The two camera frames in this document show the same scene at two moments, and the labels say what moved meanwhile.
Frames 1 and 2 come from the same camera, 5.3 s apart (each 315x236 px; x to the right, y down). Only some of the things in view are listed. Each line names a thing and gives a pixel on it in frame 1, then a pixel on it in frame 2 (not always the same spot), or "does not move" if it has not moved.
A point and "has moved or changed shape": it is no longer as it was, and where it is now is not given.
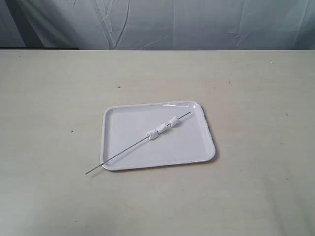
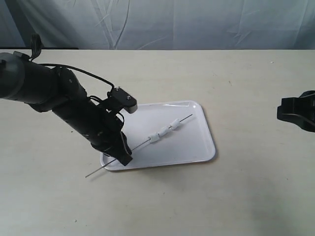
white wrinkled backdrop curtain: (158, 24) does not move
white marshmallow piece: (173, 121) has moved or changed shape
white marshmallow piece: (152, 134) has moved or changed shape
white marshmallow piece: (161, 128) has moved or changed shape
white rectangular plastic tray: (125, 124) does not move
